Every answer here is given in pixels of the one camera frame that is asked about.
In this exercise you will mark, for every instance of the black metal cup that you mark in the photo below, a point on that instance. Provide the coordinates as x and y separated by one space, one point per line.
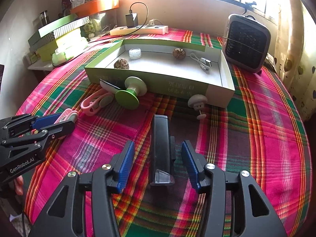
44 17

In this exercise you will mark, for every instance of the pink green plaid tablecloth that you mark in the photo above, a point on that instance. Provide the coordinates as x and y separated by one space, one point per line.
246 140

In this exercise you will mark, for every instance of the green white spool holder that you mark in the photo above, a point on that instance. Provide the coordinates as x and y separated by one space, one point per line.
127 100

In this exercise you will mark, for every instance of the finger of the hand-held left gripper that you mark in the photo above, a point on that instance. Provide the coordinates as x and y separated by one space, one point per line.
61 128
47 121

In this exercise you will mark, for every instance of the orange box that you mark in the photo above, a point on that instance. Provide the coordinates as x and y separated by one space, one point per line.
96 6

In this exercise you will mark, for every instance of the white round jar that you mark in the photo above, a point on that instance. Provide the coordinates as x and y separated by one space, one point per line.
135 53

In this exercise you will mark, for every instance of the heart print curtain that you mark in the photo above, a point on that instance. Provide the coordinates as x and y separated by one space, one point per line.
293 79

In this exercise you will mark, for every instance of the green tissue pack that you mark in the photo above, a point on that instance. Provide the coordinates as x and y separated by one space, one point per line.
66 53

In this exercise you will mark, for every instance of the white side shelf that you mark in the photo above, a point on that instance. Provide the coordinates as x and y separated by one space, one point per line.
39 65

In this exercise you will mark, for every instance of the small brown walnut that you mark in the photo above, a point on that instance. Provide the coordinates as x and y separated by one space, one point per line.
179 53

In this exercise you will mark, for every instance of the black window latch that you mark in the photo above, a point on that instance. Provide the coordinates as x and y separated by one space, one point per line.
249 5

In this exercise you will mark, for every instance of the large brown walnut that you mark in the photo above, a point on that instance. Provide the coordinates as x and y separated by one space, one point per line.
121 63

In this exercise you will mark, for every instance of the white plug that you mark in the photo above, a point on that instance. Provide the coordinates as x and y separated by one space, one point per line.
153 23

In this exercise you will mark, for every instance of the pink plastic clip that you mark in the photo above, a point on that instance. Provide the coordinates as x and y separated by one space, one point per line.
88 108
70 114

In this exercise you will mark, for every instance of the white suction knob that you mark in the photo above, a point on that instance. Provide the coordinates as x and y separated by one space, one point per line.
197 101

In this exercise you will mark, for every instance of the yellow-green box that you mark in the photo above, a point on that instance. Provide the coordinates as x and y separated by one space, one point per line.
47 53

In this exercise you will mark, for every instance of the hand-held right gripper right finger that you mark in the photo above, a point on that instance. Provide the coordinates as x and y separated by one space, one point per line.
191 165

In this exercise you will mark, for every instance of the striped gift box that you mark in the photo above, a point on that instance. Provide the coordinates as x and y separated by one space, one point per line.
71 27

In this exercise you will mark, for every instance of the green cardboard box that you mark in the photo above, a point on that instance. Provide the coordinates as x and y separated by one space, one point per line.
172 66

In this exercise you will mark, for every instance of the white power strip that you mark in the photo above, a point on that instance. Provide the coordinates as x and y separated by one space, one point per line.
123 31

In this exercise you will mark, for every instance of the black bike light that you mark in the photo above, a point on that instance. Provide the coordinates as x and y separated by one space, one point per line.
160 148

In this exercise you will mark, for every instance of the black charger adapter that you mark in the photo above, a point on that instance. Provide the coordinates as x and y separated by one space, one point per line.
131 19

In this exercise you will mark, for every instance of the person's left hand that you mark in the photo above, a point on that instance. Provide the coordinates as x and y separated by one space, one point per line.
18 186

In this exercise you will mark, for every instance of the white black oval device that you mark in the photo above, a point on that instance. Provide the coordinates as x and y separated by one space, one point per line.
108 85

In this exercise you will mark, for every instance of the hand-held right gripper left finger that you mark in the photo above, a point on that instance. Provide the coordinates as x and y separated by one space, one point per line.
126 165

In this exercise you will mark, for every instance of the grey space heater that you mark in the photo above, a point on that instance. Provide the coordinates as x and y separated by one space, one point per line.
244 44

